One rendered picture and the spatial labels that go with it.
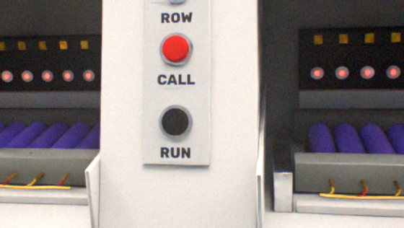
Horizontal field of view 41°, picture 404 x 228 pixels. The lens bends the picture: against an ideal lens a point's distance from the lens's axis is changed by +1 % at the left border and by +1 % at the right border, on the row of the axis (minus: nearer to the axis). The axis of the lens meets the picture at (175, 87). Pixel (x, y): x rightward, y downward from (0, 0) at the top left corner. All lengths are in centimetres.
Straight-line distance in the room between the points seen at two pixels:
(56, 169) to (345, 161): 21
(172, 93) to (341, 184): 14
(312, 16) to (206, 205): 26
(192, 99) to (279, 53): 22
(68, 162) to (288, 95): 22
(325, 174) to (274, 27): 19
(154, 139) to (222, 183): 5
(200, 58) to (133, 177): 8
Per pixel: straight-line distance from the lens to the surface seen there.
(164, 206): 32
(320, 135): 43
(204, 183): 31
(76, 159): 40
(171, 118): 31
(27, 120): 51
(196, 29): 31
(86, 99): 51
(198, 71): 31
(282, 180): 35
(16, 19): 58
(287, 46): 51
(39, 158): 41
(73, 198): 38
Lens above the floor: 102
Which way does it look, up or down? 4 degrees up
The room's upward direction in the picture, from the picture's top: straight up
